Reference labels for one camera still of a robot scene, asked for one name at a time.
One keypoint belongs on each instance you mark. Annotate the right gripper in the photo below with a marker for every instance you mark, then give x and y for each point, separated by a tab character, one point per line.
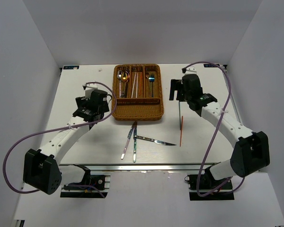
175	85

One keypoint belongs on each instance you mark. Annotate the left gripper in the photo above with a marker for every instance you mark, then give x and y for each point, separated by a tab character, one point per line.
82	102

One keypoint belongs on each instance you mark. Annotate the blue fork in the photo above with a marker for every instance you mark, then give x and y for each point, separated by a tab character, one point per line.
152	78

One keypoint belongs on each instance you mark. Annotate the pink handled silver spoon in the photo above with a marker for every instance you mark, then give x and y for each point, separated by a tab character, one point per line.
119	76

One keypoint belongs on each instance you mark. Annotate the gold rainbow spoon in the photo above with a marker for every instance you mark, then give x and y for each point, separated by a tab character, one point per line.
125	78

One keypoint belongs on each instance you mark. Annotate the long orange chopstick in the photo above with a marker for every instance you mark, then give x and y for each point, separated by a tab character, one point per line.
140	85

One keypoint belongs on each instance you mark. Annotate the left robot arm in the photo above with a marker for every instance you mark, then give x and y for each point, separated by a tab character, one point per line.
41	167

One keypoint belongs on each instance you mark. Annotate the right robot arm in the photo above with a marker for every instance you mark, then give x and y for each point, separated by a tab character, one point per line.
250	149

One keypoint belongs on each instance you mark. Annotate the teal chopstick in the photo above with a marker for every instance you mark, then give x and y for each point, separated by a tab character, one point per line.
179	112

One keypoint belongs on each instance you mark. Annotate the short orange chopstick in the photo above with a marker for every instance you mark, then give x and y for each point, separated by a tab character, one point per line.
181	130

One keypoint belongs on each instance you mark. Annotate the wicker cutlery tray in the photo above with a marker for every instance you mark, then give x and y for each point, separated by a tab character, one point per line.
143	108

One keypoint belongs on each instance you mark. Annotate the right blue table label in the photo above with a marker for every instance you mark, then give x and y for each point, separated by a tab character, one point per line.
207	65

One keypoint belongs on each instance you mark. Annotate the blue table label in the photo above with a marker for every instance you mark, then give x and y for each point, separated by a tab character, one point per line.
207	65
71	67

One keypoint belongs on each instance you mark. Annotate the left blue table label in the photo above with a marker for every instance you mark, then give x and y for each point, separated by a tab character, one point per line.
71	67

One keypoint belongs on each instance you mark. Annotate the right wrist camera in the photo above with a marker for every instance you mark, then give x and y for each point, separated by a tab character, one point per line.
189	70

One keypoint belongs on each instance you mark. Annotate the pink handled knife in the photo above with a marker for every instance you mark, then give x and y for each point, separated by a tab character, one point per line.
128	139

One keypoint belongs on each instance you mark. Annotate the green handled knife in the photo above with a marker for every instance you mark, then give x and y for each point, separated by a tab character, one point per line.
134	142

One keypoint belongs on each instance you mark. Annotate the dark handled knife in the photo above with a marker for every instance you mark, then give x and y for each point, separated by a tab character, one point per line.
159	142

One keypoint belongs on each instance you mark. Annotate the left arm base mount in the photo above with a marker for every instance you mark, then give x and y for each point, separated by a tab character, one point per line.
90	183

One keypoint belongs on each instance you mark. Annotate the aluminium table rail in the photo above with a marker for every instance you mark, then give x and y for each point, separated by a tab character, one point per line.
137	167

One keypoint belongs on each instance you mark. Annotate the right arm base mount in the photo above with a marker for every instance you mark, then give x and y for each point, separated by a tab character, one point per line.
223	193

